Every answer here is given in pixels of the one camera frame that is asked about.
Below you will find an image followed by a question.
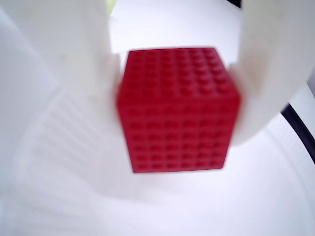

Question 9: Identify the red perforated cube block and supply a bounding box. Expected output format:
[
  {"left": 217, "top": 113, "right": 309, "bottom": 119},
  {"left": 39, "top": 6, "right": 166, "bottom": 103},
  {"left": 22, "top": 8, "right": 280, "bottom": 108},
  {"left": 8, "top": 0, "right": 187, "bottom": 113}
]
[{"left": 116, "top": 46, "right": 242, "bottom": 174}]

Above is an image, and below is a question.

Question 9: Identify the black stand foot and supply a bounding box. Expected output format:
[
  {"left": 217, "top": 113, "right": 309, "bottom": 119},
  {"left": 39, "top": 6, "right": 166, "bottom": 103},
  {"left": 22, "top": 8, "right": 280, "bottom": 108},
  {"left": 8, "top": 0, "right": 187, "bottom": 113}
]
[{"left": 280, "top": 102, "right": 315, "bottom": 166}]

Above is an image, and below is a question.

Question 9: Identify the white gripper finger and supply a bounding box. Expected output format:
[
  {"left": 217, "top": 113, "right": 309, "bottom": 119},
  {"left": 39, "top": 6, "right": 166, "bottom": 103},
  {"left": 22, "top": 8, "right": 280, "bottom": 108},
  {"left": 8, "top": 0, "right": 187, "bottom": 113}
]
[
  {"left": 0, "top": 0, "right": 122, "bottom": 109},
  {"left": 229, "top": 0, "right": 315, "bottom": 148}
]

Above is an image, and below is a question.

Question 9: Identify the white round paper plate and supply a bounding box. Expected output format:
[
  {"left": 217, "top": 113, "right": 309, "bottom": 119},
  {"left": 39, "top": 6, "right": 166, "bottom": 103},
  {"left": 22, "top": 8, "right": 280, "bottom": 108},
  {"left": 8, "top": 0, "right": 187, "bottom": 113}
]
[{"left": 0, "top": 83, "right": 315, "bottom": 236}]

